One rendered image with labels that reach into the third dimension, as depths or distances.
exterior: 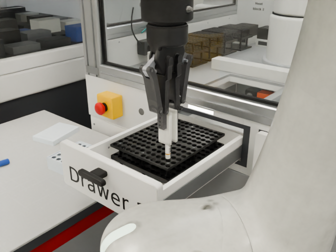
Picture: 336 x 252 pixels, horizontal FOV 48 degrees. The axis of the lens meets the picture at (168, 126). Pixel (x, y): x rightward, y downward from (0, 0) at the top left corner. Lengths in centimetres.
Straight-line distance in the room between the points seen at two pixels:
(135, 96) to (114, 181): 43
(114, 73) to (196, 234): 83
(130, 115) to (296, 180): 84
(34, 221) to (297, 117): 69
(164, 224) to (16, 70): 120
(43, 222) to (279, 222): 60
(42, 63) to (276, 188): 130
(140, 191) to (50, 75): 100
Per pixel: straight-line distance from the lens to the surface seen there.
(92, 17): 122
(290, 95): 37
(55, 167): 108
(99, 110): 117
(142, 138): 91
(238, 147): 94
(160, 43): 66
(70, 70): 168
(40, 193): 101
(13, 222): 93
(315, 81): 34
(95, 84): 127
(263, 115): 90
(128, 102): 117
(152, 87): 68
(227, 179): 102
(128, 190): 74
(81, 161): 83
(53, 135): 127
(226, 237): 43
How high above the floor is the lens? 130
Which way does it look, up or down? 24 degrees down
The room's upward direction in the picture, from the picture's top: straight up
